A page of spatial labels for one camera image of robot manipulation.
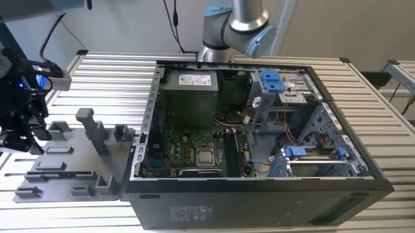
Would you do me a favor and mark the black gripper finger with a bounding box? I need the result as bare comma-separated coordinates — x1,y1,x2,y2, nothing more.
23,96,52,141
0,127,45,156

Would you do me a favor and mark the grey plastic parts rack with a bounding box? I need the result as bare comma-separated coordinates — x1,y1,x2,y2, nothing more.
12,108,137,203

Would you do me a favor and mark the green motherboard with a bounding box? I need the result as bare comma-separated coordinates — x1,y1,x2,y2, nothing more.
141,130,256,178

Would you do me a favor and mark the grey power supply unit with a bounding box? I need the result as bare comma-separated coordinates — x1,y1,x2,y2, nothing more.
160,70,219,130

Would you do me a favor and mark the CPU socket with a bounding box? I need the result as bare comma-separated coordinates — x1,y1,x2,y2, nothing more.
193,145,219,168

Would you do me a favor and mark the silver CPU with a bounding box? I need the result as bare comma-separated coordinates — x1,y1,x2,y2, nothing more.
197,150,215,165

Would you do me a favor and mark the black graphics card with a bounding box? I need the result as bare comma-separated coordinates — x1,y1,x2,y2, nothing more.
177,168,225,178

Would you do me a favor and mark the blue plastic drive latch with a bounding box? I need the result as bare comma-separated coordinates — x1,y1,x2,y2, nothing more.
260,69,284,93

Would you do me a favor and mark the black open PC case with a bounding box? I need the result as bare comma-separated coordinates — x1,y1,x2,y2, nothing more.
119,59,395,231

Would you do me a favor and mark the grey metal drive cage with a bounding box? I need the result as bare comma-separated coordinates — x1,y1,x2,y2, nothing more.
248,69,308,133

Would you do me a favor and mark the hard disk in blue carrier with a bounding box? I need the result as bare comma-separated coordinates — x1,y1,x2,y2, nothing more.
272,145,353,178

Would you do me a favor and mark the black camera cable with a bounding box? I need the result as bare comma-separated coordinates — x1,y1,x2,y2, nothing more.
39,13,68,64

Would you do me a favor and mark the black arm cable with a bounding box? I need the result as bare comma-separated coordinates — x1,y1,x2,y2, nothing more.
163,0,185,53

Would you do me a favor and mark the orange wire bundle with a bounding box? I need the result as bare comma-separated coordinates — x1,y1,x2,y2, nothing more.
280,110,300,144

